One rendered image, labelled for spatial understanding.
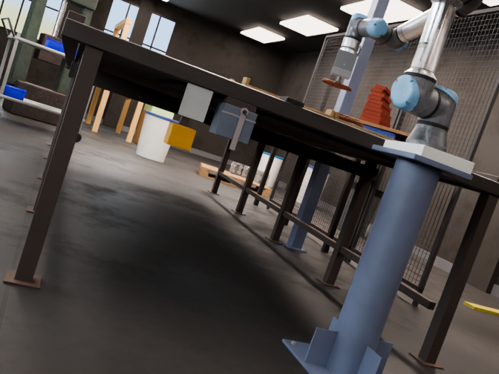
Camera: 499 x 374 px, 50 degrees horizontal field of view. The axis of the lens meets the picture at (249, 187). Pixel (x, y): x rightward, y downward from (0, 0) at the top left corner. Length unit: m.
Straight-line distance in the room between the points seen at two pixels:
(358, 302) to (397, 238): 0.28
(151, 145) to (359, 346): 6.16
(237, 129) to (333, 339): 0.87
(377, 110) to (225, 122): 1.49
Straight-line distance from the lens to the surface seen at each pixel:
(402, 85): 1.98
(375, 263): 2.03
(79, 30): 1.91
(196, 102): 1.97
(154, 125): 7.86
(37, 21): 8.39
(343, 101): 4.40
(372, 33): 2.30
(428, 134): 2.04
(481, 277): 6.44
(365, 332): 2.08
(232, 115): 1.97
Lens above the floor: 0.73
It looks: 5 degrees down
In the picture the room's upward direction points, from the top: 19 degrees clockwise
